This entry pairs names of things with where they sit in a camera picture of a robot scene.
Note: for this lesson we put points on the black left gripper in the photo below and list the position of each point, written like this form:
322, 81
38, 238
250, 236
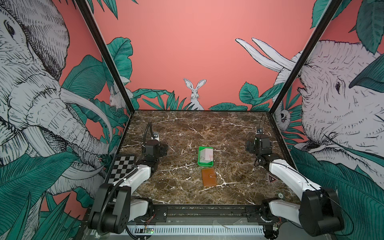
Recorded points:
162, 150

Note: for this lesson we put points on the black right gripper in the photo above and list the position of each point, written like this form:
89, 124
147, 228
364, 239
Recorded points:
252, 144

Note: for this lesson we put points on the green plastic tray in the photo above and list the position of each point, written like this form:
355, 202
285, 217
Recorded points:
204, 164

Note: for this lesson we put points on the brown leather card holder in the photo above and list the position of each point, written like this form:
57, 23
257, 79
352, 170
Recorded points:
209, 177

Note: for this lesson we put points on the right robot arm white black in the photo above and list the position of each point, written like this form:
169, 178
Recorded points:
318, 213

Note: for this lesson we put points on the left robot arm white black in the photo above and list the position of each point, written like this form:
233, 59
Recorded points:
114, 207

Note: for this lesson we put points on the stack of credit cards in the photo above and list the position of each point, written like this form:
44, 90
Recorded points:
206, 155

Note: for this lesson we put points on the black white checkerboard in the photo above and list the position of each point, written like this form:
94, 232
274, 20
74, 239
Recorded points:
121, 167

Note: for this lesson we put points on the red triangle warning sticker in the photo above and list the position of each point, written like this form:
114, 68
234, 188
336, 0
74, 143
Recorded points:
271, 178

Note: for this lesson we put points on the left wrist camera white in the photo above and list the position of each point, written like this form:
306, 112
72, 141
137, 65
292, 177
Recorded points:
156, 136

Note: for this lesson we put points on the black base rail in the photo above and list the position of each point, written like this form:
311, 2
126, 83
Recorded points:
162, 213

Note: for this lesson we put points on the white slotted cable duct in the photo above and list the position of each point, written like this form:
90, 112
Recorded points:
196, 230

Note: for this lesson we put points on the right black frame post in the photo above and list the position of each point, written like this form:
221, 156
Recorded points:
324, 21

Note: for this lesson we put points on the black frame post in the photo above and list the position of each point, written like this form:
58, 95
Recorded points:
98, 38
324, 21

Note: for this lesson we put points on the left black frame post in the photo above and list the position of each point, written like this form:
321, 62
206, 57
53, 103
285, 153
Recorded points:
98, 38

